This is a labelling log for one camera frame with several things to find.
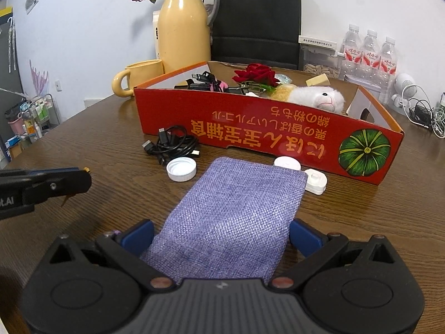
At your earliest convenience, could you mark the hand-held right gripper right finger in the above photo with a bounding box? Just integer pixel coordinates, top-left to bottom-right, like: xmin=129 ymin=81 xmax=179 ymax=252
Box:
xmin=268 ymin=217 xmax=397 ymax=290

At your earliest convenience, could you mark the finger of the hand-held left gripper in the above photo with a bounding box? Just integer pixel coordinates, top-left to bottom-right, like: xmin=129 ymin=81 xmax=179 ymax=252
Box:
xmin=0 ymin=174 xmax=93 ymax=205
xmin=0 ymin=168 xmax=87 ymax=181

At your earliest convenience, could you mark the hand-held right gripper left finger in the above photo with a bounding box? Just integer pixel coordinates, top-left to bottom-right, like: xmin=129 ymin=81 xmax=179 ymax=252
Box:
xmin=49 ymin=219 xmax=176 ymax=290

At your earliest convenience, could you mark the round white lid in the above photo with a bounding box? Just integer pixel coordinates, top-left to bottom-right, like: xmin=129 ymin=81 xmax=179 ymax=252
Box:
xmin=273 ymin=155 xmax=301 ymax=171

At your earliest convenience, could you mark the white cap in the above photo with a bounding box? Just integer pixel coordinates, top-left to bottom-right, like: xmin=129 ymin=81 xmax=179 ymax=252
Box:
xmin=166 ymin=158 xmax=197 ymax=182

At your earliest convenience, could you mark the purple burlap pouch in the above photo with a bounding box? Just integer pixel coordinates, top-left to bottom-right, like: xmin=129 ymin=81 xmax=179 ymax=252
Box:
xmin=140 ymin=156 xmax=309 ymax=284

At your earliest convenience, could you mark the black usb cable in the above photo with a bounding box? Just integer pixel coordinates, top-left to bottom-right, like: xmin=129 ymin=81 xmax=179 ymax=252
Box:
xmin=142 ymin=125 xmax=201 ymax=166

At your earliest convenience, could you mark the red cardboard box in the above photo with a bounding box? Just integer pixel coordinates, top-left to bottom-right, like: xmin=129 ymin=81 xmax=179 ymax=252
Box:
xmin=134 ymin=61 xmax=404 ymax=186

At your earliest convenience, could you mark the yellow white plush toy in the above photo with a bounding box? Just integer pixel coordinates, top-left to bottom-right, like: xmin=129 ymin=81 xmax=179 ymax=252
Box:
xmin=268 ymin=84 xmax=346 ymax=114

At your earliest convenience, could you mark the beige block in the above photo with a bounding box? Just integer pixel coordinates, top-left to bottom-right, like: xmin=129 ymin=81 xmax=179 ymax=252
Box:
xmin=306 ymin=74 xmax=330 ymax=87

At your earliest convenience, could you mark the black white braided cable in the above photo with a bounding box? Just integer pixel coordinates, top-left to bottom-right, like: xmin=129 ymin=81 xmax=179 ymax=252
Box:
xmin=174 ymin=71 xmax=218 ymax=93

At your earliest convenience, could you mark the red artificial rose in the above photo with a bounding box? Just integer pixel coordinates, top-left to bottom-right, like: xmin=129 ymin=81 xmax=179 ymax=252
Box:
xmin=232 ymin=63 xmax=281 ymax=94

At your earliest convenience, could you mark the storage trolley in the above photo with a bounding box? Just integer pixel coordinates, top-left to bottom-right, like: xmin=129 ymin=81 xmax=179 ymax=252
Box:
xmin=3 ymin=94 xmax=62 ymax=147

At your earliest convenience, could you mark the yellow mug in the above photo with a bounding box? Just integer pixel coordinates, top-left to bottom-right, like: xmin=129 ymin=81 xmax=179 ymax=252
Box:
xmin=111 ymin=59 xmax=164 ymax=97

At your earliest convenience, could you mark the clear food container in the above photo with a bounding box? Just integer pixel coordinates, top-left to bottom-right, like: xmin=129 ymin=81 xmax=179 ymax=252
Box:
xmin=300 ymin=43 xmax=343 ymax=79

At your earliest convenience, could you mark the small white desk fan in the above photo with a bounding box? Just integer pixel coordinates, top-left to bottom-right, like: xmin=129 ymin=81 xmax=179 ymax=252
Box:
xmin=391 ymin=73 xmax=418 ymax=108

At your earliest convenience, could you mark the clear water bottle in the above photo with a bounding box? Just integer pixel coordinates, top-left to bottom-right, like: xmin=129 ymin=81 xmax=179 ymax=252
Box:
xmin=377 ymin=36 xmax=398 ymax=103
xmin=340 ymin=24 xmax=364 ymax=77
xmin=362 ymin=30 xmax=381 ymax=84

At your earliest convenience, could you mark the yellow thermos jug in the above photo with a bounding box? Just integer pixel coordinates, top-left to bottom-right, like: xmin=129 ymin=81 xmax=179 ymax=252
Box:
xmin=157 ymin=0 xmax=220 ymax=74

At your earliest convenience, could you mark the white flat packet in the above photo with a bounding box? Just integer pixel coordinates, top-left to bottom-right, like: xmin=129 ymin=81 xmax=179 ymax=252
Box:
xmin=298 ymin=35 xmax=339 ymax=46

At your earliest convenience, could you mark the black paper bag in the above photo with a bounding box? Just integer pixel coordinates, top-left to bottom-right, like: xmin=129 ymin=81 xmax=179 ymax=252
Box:
xmin=210 ymin=0 xmax=302 ymax=70

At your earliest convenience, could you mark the purple flower wall sticker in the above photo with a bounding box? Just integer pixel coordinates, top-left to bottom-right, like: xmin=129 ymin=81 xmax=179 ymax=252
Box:
xmin=28 ymin=59 xmax=49 ymax=98

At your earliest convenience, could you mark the tangle of charger cables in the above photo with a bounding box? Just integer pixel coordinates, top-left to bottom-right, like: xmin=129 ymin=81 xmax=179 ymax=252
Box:
xmin=401 ymin=85 xmax=445 ymax=138

